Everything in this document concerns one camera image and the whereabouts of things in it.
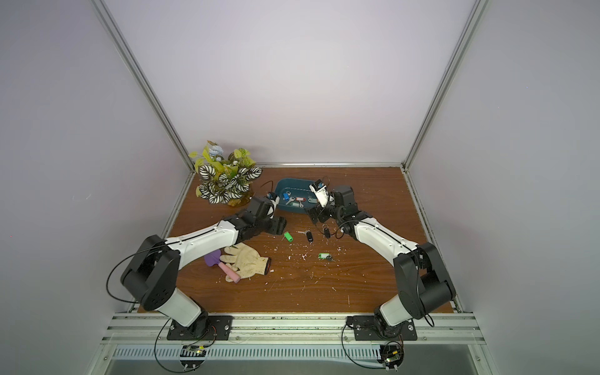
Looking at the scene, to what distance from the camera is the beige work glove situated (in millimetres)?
869

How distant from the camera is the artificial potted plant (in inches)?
33.1

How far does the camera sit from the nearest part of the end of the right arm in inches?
30.0

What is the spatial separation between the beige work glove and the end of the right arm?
0.27 metres

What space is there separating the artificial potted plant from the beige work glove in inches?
8.5
